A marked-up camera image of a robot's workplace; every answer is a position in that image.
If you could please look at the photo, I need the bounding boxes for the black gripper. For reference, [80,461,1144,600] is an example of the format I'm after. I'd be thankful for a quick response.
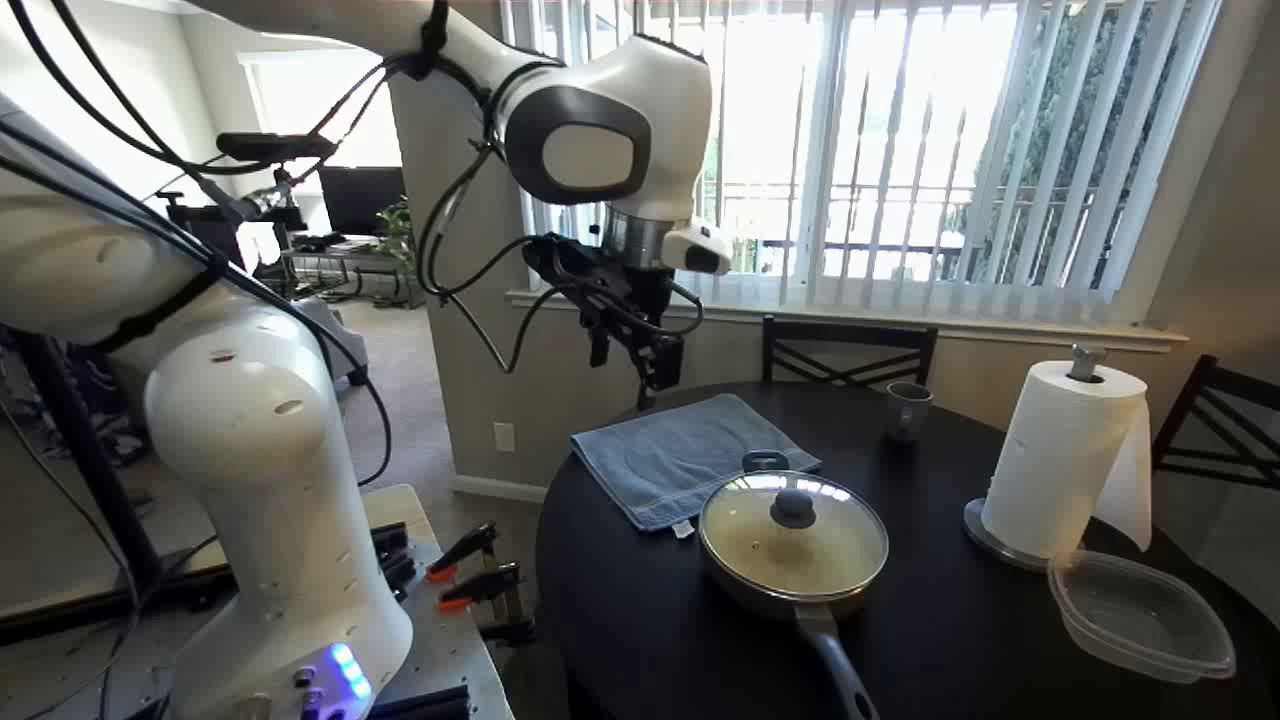
[582,253,690,399]

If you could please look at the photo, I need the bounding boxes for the glass pan lid black knob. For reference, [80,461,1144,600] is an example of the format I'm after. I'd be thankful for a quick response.
[697,470,896,607]

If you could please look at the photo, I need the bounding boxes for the blue towel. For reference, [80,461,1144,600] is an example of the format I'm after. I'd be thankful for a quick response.
[567,390,823,539]

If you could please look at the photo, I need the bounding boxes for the metal paper towel holder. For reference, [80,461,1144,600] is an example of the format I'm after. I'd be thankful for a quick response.
[959,340,1113,577]

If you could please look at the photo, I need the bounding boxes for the white paper towel roll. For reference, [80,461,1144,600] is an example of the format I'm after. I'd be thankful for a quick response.
[977,355,1161,566]

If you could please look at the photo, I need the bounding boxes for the dark chair with crossed back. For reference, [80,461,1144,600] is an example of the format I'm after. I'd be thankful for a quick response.
[761,316,940,398]
[1151,352,1280,494]

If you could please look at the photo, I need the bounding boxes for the black clamp with orange tips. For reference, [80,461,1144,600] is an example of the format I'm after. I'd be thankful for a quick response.
[425,521,505,584]
[434,556,523,620]

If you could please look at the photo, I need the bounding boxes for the small dark cup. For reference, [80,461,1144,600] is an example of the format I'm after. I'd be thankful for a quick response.
[883,379,934,450]

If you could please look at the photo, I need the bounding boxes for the white window sill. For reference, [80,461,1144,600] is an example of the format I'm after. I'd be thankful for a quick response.
[505,280,1192,355]

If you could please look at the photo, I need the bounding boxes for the black computer monitor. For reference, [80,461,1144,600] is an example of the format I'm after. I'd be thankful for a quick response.
[317,166,408,241]

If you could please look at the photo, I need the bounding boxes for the grey robot mounting platform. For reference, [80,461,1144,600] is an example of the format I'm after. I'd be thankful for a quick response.
[0,482,521,720]

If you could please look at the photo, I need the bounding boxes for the white vertical window blinds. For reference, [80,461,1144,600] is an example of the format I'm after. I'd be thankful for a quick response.
[497,0,1232,328]

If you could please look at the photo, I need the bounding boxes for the black metal stand pole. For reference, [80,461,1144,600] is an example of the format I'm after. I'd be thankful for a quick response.
[0,323,170,607]

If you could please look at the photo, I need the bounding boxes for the clear plastic container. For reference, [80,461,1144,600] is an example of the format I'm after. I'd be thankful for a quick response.
[1042,550,1241,690]

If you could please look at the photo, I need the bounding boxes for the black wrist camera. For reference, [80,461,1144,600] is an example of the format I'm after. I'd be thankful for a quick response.
[521,234,606,295]

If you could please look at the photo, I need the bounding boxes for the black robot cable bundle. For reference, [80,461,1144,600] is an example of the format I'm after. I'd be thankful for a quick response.
[6,0,564,379]

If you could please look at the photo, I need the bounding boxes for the black bracket block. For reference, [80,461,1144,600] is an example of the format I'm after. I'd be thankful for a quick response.
[366,521,419,600]

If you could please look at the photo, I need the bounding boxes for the frying pan with grey handle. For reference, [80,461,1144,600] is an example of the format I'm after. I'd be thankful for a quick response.
[697,450,889,720]

